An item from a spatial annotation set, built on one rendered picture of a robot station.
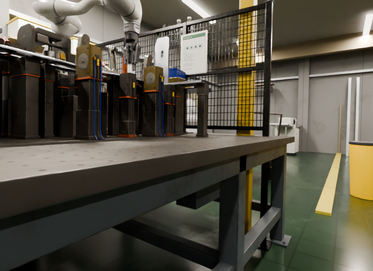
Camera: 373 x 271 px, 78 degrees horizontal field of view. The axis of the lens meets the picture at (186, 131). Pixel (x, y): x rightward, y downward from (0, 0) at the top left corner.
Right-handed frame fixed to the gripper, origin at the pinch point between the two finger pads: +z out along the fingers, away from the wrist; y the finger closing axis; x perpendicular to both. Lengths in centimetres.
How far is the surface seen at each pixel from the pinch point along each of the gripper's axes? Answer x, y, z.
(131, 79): -21.0, 20.5, 10.6
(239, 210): -12, 68, 63
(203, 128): 14, 40, 32
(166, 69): 26.6, 5.2, -6.0
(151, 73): -8.5, 21.8, 5.2
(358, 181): 215, 130, 88
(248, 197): 58, 53, 78
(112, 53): 0.1, -15.8, -12.0
